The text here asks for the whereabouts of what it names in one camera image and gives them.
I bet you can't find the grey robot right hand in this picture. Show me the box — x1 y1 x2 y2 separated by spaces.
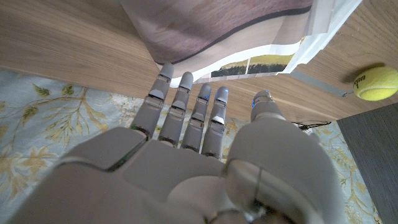
6 62 346 224

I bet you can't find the sofa print cloth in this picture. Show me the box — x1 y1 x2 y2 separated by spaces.
119 0 363 88

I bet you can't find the floral print backdrop cloth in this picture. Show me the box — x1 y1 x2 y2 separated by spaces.
0 68 383 224

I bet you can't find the yellow tennis ball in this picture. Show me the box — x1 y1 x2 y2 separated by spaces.
353 66 398 102

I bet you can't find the grey tape strip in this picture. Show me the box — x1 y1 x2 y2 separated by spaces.
290 70 355 98

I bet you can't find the black power strip cord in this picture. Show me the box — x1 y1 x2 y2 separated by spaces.
292 120 333 131

